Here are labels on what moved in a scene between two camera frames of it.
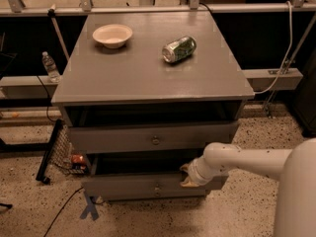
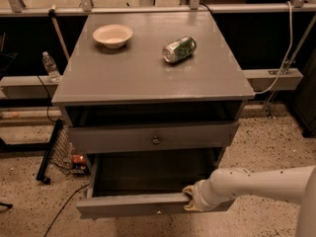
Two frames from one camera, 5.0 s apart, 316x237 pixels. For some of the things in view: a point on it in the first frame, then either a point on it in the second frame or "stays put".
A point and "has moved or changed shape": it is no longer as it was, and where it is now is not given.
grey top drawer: (167, 137) stays put
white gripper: (193, 174) → (199, 194)
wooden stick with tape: (51, 13) stays put
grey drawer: (130, 186) has moved or changed shape
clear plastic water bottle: (50, 67) stays put
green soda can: (179, 49) stays put
